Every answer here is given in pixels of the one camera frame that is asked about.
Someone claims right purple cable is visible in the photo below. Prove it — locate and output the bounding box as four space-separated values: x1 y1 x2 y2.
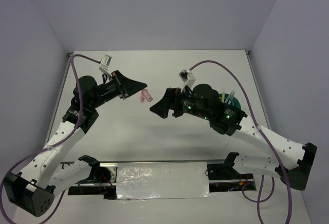
189 60 292 224

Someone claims pink highlighter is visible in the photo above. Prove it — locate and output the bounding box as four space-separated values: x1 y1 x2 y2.
140 91 146 103

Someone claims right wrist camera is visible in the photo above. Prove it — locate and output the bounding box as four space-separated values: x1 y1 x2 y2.
179 69 196 92

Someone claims silver foil sheet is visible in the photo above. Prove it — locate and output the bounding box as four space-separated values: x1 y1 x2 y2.
116 162 211 200

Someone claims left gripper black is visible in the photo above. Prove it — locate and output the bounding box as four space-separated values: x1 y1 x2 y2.
90 70 147 109

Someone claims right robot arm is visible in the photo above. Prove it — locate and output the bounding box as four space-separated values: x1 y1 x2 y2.
150 84 317 191

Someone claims teal round pen holder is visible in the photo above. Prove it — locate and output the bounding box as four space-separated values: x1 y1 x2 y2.
218 93 241 109

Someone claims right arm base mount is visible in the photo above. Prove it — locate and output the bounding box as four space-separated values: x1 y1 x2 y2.
205 163 256 193

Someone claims green highlighter pen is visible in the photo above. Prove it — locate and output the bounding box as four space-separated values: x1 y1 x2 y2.
226 91 234 104

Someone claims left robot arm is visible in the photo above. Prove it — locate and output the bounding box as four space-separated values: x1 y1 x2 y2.
2 70 147 217

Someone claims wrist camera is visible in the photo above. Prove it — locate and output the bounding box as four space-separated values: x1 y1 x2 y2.
99 54 112 76
179 69 196 92

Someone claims purple cable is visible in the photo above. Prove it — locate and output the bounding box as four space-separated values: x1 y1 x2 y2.
0 53 103 221
189 60 292 224

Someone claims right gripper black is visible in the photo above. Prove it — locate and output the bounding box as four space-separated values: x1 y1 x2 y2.
149 86 210 120

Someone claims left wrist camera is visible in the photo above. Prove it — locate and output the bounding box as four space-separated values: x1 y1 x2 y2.
99 54 112 76

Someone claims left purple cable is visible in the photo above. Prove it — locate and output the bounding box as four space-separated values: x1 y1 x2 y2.
0 53 103 221

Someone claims yellow highlighter pen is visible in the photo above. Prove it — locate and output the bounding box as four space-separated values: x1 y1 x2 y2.
222 90 225 103

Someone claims clear pink highlighter cap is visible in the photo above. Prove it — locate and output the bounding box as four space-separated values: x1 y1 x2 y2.
142 89 153 102

